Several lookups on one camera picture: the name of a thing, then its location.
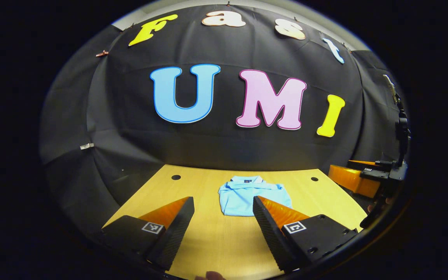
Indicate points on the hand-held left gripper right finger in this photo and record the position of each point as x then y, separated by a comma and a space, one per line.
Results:
272, 237

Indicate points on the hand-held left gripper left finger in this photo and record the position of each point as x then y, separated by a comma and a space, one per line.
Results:
177, 235

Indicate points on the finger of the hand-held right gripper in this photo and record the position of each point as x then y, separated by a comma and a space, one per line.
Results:
375, 169
354, 181

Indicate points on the light blue T-shirt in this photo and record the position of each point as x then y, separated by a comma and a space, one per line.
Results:
239, 198

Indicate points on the white backdrop clip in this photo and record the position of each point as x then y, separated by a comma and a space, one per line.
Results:
86, 146

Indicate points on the copper backdrop clip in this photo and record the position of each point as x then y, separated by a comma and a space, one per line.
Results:
102, 53

